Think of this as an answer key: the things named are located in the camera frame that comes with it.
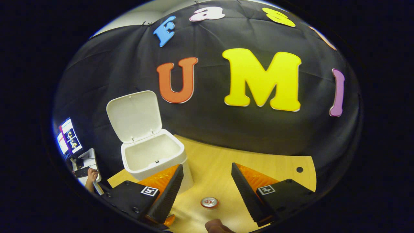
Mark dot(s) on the computer monitor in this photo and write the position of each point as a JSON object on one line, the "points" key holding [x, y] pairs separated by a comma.
{"points": [[72, 137]]}

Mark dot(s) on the wooden desktop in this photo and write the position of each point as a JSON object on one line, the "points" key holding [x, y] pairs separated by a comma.
{"points": [[220, 161]]}

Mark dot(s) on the red pop can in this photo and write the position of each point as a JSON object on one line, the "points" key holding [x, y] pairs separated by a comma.
{"points": [[209, 202]]}

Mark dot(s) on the white desktop garbage bin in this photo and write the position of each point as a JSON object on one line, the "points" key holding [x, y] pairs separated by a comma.
{"points": [[136, 113]]}

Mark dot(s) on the white side table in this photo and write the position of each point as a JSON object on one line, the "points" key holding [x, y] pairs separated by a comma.
{"points": [[89, 155]]}

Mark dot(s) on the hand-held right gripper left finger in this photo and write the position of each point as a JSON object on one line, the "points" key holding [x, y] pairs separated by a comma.
{"points": [[169, 194]]}

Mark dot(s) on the black backdrop cloth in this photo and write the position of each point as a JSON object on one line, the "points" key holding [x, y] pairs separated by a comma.
{"points": [[242, 129]]}

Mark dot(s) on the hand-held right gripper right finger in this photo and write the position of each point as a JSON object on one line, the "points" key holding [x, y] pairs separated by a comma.
{"points": [[245, 194]]}

